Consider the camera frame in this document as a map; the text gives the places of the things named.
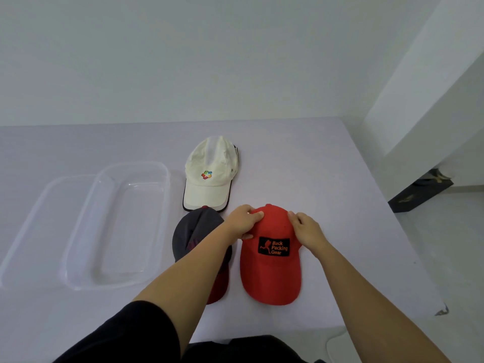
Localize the person's black trousers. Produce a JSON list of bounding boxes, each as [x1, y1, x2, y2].
[[181, 335, 326, 363]]

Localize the person's right hand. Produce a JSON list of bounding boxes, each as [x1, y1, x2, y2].
[[287, 210, 330, 258]]

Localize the person's right forearm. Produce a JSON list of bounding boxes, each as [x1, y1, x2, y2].
[[319, 241, 451, 363]]

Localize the person's black left sleeve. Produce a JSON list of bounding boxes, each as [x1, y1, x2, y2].
[[52, 300, 182, 363]]

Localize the dark grey and maroon cap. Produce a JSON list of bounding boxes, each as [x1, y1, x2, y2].
[[172, 206, 233, 306]]

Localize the person's left hand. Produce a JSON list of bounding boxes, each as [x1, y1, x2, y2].
[[223, 204, 265, 246]]

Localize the red cap with black patch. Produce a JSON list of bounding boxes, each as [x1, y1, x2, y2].
[[240, 203, 303, 307]]

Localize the person's left forearm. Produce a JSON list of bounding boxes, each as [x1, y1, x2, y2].
[[133, 230, 243, 356]]

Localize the clear plastic lid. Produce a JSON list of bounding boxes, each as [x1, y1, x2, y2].
[[0, 174, 99, 290]]

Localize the clear plastic container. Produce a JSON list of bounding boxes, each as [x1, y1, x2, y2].
[[60, 161, 171, 291]]

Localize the white cap with colourful logo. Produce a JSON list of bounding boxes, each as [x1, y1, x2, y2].
[[183, 135, 239, 213]]

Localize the dark object on floor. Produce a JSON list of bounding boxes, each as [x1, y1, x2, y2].
[[388, 168, 454, 214]]

